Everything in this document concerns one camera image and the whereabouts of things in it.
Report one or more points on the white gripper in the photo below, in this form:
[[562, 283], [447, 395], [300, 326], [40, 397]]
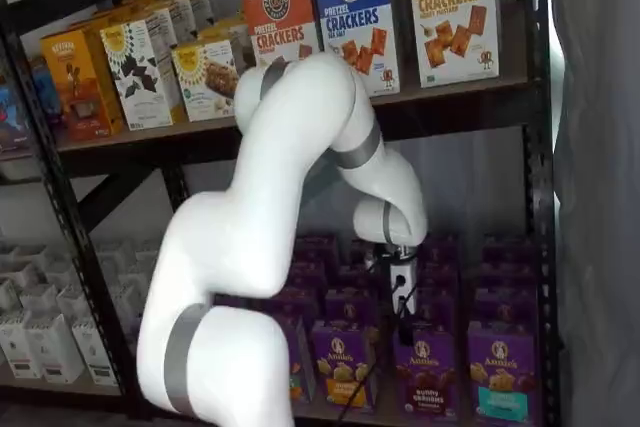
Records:
[[404, 287]]

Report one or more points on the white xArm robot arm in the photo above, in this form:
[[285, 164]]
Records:
[[280, 172]]

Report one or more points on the purple Annie's snack box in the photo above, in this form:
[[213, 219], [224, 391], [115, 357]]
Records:
[[507, 276], [437, 314], [356, 278], [439, 279], [440, 249], [317, 249], [506, 307], [300, 303], [307, 276], [509, 249], [350, 307]]

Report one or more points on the purple Annie's box brown patch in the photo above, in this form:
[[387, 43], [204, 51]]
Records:
[[426, 387]]

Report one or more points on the purple Annie's box yellow patch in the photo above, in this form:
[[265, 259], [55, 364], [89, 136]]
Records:
[[342, 367]]

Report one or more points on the purple Annie's box teal patch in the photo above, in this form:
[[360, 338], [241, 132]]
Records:
[[504, 377]]

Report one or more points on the purple Annie's box green patch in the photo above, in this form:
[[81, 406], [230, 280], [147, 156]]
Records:
[[302, 362]]

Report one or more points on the white carton box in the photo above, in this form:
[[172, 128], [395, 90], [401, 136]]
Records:
[[12, 352], [52, 352], [97, 357], [75, 303], [9, 298], [40, 301]]

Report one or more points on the yellow mustard pretzel crackers box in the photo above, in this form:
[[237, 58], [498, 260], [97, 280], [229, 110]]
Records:
[[452, 17]]

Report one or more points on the Simple Mills bar box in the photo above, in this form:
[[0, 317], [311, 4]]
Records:
[[205, 82]]

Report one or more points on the blue pretzel crackers box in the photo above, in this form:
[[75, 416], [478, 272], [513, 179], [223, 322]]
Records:
[[355, 12]]

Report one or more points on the orange cheddar pretzel crackers box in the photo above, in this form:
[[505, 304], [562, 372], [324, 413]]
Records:
[[280, 22]]

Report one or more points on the yellow Simple Mills box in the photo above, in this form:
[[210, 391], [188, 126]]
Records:
[[230, 37]]

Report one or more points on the white Sweet Thins box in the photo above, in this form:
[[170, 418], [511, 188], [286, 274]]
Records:
[[135, 77]]

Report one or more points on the white Simple Mills box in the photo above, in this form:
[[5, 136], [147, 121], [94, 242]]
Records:
[[170, 17], [202, 4]]

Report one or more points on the orange snack box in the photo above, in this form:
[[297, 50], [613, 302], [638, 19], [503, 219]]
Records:
[[75, 92]]

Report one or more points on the blue purple box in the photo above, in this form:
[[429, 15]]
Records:
[[12, 117]]

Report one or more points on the blue snack bag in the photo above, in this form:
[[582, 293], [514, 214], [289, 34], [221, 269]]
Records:
[[45, 87]]

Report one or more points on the black metal shelf frame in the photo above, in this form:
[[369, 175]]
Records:
[[537, 147]]

